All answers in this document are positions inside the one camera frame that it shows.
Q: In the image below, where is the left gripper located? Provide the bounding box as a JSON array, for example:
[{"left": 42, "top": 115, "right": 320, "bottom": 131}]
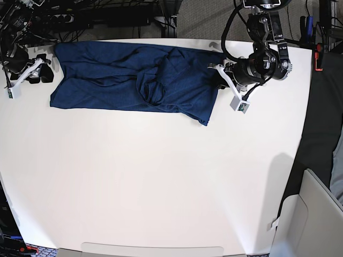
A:
[{"left": 213, "top": 58, "right": 268, "bottom": 90}]

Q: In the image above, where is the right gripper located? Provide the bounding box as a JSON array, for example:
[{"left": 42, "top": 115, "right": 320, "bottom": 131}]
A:
[{"left": 4, "top": 49, "right": 54, "bottom": 84}]

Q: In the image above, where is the blue long-sleeve T-shirt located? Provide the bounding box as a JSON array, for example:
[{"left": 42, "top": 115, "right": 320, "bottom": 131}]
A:
[{"left": 50, "top": 41, "right": 224, "bottom": 125}]

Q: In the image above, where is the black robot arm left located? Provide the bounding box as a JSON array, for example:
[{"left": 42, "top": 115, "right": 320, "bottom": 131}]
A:
[{"left": 220, "top": 1, "right": 292, "bottom": 88}]

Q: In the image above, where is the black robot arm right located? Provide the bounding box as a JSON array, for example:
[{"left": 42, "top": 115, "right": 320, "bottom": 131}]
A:
[{"left": 1, "top": 1, "right": 57, "bottom": 87}]

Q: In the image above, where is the white power strip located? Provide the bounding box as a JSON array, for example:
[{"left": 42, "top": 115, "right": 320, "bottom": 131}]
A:
[{"left": 49, "top": 14, "right": 74, "bottom": 24}]

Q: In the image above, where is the red black clamp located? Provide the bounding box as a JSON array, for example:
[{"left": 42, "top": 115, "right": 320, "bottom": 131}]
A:
[{"left": 314, "top": 43, "right": 324, "bottom": 71}]

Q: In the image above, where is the black box with labels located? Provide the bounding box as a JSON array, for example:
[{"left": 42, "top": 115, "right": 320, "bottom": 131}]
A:
[{"left": 1, "top": 185, "right": 25, "bottom": 256}]

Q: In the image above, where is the beige plastic bin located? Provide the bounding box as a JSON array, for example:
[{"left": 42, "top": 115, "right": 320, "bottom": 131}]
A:
[{"left": 270, "top": 169, "right": 342, "bottom": 257}]

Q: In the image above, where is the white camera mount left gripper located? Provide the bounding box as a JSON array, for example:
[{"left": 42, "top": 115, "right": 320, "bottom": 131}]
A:
[{"left": 208, "top": 63, "right": 250, "bottom": 114}]

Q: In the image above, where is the white camera mount gripper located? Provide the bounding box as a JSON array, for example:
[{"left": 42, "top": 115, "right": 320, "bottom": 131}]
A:
[
  {"left": 4, "top": 58, "right": 43, "bottom": 99},
  {"left": 208, "top": 63, "right": 250, "bottom": 114}
]

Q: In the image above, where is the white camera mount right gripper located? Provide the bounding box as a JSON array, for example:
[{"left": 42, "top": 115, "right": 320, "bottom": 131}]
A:
[{"left": 4, "top": 58, "right": 43, "bottom": 99}]

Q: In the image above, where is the blue handled tool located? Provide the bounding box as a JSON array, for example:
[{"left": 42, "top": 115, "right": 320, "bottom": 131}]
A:
[{"left": 305, "top": 16, "right": 313, "bottom": 42}]

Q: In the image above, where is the red handled tool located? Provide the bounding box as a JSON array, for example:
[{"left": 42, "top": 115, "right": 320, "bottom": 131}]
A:
[{"left": 19, "top": 246, "right": 39, "bottom": 255}]

